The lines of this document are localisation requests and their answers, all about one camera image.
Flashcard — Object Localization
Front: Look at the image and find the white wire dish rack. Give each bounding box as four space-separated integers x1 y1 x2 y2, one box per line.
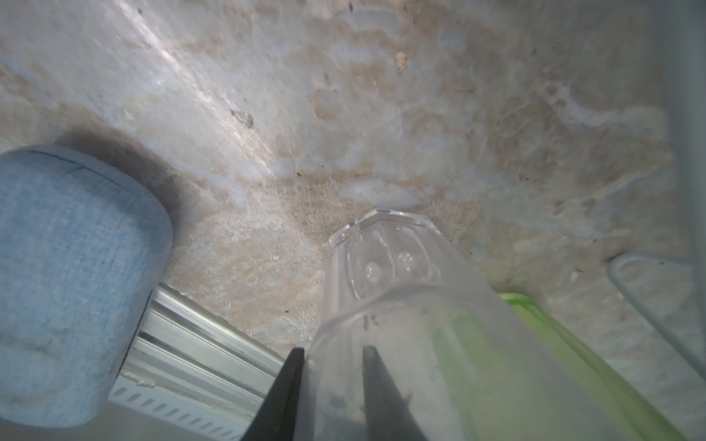
607 1 705 377

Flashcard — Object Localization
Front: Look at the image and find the aluminium front rail frame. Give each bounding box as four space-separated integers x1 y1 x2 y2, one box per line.
108 285 284 440

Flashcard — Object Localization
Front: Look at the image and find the clear plastic cup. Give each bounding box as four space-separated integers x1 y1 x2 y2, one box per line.
295 211 625 440

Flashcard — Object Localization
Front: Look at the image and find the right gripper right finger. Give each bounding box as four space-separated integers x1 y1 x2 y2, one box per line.
362 345 428 440

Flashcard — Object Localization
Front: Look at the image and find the blue oval sponge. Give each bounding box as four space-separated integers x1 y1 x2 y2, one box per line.
1 145 173 428

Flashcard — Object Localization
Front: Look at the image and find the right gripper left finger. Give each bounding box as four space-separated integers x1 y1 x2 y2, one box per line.
241 347 305 441

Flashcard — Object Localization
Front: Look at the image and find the green translucent plastic cup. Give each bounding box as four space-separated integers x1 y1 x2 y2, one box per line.
432 293 684 440

